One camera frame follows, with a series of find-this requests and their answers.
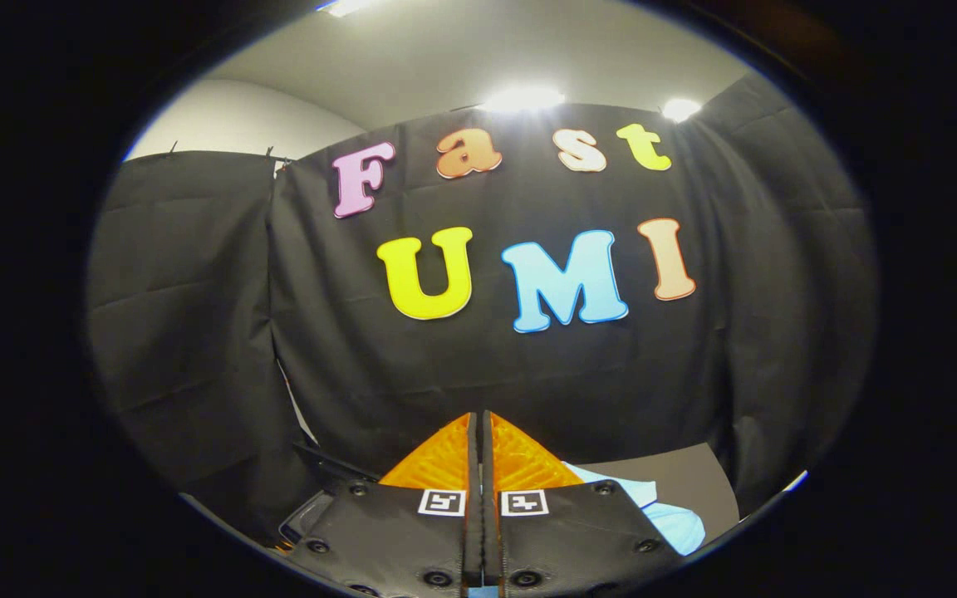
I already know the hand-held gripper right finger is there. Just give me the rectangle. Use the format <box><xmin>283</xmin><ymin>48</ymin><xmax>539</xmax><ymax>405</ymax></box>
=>
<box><xmin>483</xmin><ymin>410</ymin><xmax>685</xmax><ymax>598</ymax></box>

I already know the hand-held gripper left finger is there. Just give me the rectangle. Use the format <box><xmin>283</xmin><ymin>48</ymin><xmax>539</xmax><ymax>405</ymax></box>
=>
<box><xmin>283</xmin><ymin>413</ymin><xmax>479</xmax><ymax>598</ymax></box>

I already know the light blue polo shirt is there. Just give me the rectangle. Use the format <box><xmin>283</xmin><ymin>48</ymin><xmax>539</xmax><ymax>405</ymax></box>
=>
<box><xmin>563</xmin><ymin>463</ymin><xmax>705</xmax><ymax>556</ymax></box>

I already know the grey cabinet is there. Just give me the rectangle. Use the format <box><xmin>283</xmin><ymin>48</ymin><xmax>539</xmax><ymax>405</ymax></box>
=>
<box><xmin>578</xmin><ymin>442</ymin><xmax>741</xmax><ymax>542</ymax></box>

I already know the black backdrop cloth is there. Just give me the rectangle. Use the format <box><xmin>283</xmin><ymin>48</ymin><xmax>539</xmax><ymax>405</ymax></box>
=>
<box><xmin>86</xmin><ymin>73</ymin><xmax>878</xmax><ymax>545</ymax></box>

